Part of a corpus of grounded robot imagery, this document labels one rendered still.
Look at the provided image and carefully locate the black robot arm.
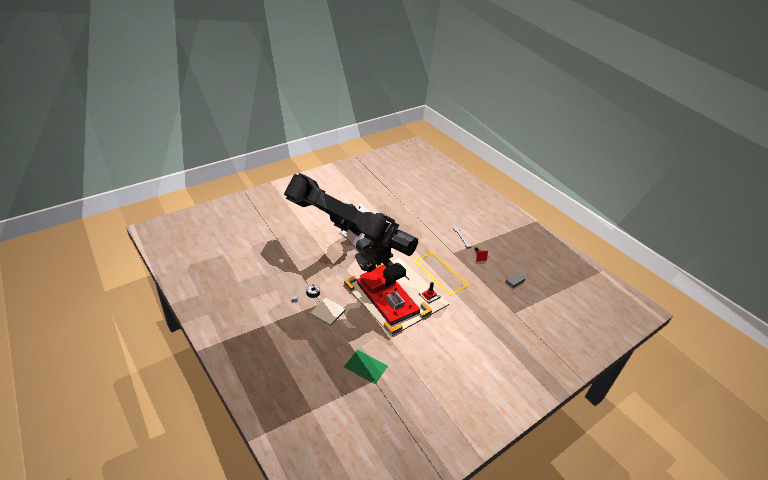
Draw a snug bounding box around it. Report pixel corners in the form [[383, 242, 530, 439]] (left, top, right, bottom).
[[284, 173, 418, 273]]

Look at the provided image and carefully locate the green flat rectangular card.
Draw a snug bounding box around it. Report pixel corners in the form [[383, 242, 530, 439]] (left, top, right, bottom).
[[344, 350, 388, 384]]

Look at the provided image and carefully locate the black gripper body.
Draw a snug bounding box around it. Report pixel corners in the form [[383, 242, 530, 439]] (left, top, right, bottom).
[[356, 238, 407, 282]]

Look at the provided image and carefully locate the white flat square pad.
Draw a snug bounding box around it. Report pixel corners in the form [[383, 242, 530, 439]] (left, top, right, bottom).
[[310, 298, 345, 326]]

